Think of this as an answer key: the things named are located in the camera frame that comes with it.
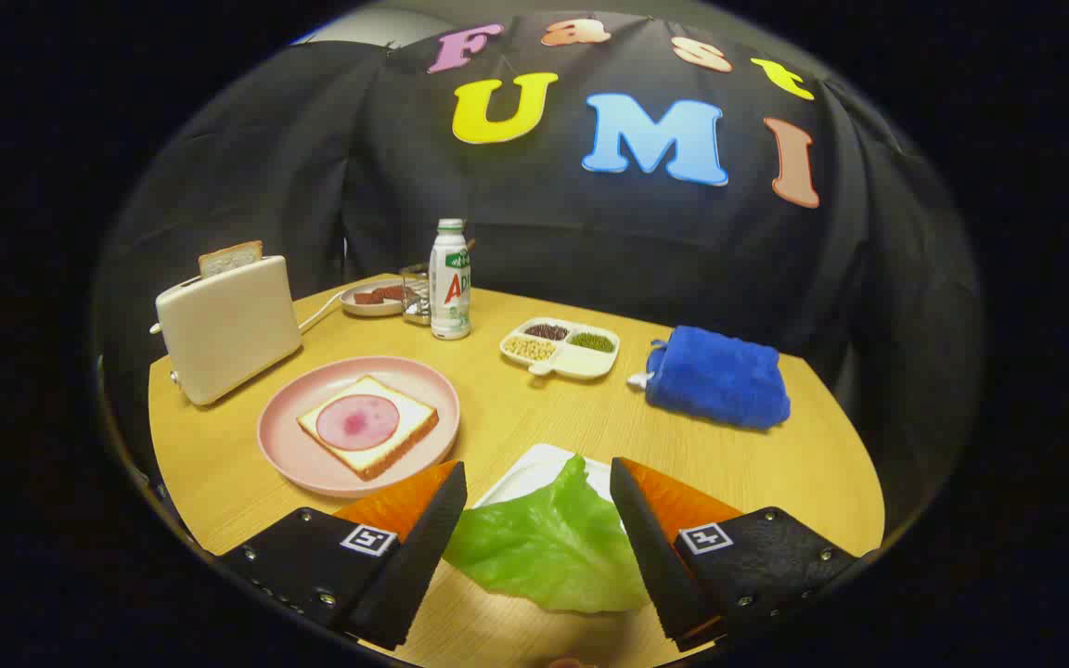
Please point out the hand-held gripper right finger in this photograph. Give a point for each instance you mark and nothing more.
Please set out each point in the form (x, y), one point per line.
(650, 547)

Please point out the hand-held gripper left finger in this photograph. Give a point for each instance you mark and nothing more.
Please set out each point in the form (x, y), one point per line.
(423, 547)

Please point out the green lettuce leaf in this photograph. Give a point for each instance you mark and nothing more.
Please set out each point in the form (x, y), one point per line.
(544, 547)

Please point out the plain white bread slice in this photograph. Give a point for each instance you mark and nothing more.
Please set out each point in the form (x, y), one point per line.
(230, 257)

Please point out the bread slice under ham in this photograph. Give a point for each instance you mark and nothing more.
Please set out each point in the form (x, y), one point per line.
(405, 436)

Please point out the white rounded square plate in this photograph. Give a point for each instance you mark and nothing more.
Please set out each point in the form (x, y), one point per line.
(530, 468)

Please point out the round pink ham slice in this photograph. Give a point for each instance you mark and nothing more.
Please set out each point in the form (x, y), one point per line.
(358, 422)

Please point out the pink round plate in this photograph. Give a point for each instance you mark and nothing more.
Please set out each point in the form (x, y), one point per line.
(293, 445)

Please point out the blue towel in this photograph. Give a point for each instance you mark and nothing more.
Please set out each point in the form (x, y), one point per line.
(720, 376)

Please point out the white divided dish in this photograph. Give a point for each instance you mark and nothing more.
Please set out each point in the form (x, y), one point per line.
(581, 362)

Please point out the pile of green beans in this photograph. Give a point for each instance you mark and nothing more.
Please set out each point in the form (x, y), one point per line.
(593, 342)

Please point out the pile of yellow soybeans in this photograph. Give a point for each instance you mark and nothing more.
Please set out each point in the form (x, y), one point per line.
(530, 349)

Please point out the pile of dark red beans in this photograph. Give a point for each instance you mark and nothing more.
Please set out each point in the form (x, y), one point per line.
(547, 331)

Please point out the white bottle with green cap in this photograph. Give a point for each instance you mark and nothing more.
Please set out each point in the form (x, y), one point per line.
(449, 306)

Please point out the small white round plate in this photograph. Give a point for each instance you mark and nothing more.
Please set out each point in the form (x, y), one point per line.
(363, 309)

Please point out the dark red meat slices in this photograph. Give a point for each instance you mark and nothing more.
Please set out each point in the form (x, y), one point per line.
(372, 297)

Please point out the cream white toaster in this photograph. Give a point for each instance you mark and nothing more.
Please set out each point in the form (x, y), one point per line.
(228, 329)

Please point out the black backdrop cloth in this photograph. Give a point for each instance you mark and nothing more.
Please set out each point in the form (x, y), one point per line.
(590, 241)

